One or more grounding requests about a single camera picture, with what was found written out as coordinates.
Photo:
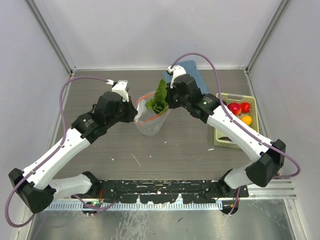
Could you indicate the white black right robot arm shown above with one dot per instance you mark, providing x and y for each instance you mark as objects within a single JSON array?
[{"x": 266, "y": 161}]

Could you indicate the blue folded cloth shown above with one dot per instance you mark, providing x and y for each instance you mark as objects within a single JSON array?
[{"x": 190, "y": 68}]

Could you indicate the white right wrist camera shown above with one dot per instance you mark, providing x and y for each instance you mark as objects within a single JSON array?
[{"x": 175, "y": 72}]

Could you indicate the dark brown food item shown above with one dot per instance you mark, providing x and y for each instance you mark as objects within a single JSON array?
[{"x": 225, "y": 138}]

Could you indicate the green leafy vegetable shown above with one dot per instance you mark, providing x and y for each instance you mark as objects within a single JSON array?
[{"x": 158, "y": 103}]

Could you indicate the red apple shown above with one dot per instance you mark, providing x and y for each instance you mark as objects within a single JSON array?
[{"x": 235, "y": 108}]

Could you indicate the clear zip bag orange zipper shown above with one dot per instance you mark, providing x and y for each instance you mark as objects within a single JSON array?
[{"x": 147, "y": 121}]

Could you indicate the grey slotted cable duct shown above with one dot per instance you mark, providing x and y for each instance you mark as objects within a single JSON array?
[{"x": 176, "y": 206}]

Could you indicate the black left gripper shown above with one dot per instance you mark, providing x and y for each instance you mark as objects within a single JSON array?
[{"x": 130, "y": 111}]

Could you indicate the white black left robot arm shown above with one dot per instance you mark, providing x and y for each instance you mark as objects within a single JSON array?
[{"x": 36, "y": 185}]

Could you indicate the yellow fruit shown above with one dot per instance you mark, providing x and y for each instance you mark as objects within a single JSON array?
[{"x": 247, "y": 120}]

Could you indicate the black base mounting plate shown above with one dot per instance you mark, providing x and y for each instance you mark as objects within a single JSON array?
[{"x": 158, "y": 191}]

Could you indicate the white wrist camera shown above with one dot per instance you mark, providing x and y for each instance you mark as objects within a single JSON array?
[
  {"x": 120, "y": 87},
  {"x": 175, "y": 72}
]

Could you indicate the red tomato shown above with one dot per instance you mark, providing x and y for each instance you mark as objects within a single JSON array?
[{"x": 245, "y": 107}]

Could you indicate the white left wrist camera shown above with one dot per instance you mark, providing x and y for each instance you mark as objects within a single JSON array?
[{"x": 120, "y": 87}]

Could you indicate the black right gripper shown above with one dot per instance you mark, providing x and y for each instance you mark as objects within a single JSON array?
[{"x": 171, "y": 104}]

